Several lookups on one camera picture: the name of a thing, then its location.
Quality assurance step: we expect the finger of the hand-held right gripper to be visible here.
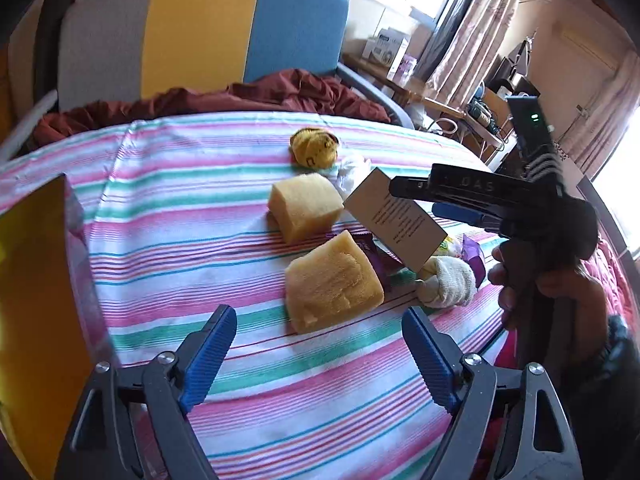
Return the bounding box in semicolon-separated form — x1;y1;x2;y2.
431;202;507;235
388;163;512;201

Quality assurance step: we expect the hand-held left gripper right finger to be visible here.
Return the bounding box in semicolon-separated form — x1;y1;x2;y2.
401;306;583;480

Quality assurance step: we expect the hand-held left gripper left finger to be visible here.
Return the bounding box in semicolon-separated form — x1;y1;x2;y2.
54;304;238;480

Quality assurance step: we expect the white cardboard box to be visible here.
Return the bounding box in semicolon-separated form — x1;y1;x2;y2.
343;167;448;272

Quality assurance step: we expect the white sock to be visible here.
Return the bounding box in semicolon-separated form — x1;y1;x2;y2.
416;255;477;308

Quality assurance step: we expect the purple snack packet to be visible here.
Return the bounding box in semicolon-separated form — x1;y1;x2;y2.
460;233;487;289
325;231;403;292

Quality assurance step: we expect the yellow sponge block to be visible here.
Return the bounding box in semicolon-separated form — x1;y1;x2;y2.
284;230;386;335
267;172;346;246

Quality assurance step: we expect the yellow sock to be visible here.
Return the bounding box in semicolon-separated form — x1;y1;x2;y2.
289;127;340;168

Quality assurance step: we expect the gold metal tin box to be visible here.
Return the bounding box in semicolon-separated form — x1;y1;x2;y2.
0;174;121;480

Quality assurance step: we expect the person's right forearm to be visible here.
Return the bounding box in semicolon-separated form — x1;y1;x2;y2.
560;312;640;480

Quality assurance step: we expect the person's right hand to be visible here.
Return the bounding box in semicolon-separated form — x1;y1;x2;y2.
487;245;608;361

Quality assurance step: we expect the pink patterned quilt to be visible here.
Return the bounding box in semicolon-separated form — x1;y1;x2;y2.
595;237;640;333

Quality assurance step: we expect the wooden desk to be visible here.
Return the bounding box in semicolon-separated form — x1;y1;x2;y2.
342;52;506;147

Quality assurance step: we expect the purple package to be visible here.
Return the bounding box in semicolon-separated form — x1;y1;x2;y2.
387;54;419;84

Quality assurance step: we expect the pink floral curtain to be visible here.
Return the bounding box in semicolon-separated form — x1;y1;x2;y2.
562;50;640;178
425;0;528;111

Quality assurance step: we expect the striped bed sheet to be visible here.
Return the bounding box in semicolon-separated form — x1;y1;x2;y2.
0;111;531;480

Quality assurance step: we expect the white appliance box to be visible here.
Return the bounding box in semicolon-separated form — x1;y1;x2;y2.
361;30;411;68

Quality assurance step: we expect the dark grey curtain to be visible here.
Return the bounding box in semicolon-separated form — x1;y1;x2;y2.
417;0;483;83

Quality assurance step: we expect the maroon blanket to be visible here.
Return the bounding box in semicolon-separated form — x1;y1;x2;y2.
32;69;393;136

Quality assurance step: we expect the grey yellow blue headboard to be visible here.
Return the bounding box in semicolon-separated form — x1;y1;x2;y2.
56;0;349;111

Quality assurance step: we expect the grey bed side rail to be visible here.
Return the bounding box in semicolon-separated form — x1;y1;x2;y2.
0;89;59;161
336;62;416;129

